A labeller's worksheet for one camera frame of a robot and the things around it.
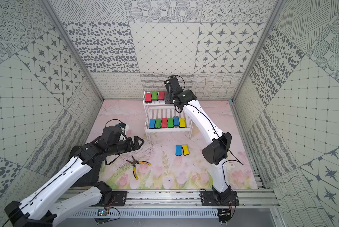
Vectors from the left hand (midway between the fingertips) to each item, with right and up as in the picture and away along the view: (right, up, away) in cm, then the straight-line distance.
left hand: (138, 140), depth 73 cm
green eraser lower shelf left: (+9, +8, +15) cm, 19 cm away
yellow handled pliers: (-6, -17, +13) cm, 23 cm away
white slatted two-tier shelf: (+11, +11, +20) cm, 26 cm away
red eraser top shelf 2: (+11, +25, +11) cm, 30 cm away
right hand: (+18, +23, +9) cm, 31 cm away
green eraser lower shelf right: (+17, +8, +16) cm, 24 cm away
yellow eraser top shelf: (+26, -10, +18) cm, 33 cm away
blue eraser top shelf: (+22, -11, +20) cm, 32 cm away
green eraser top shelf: (+7, +24, +10) cm, 27 cm away
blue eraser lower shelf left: (+5, +7, +16) cm, 19 cm away
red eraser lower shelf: (+13, +8, +15) cm, 21 cm away
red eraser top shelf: (+3, +24, +11) cm, 26 cm away
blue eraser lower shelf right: (+20, +9, +18) cm, 28 cm away
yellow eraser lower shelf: (+24, +8, +16) cm, 30 cm away
